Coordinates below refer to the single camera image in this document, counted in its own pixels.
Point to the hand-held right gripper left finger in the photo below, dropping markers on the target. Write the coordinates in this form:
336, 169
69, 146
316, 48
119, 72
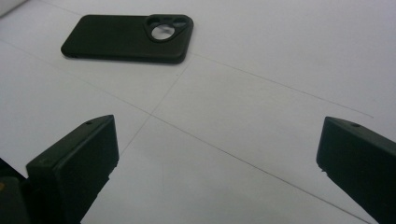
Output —
77, 165

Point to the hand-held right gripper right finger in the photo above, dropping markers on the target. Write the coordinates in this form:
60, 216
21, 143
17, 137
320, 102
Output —
361, 161

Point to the black phone case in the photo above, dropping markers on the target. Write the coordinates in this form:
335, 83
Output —
109, 37

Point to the white table cover sheet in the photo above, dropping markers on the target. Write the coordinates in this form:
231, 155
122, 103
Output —
264, 62

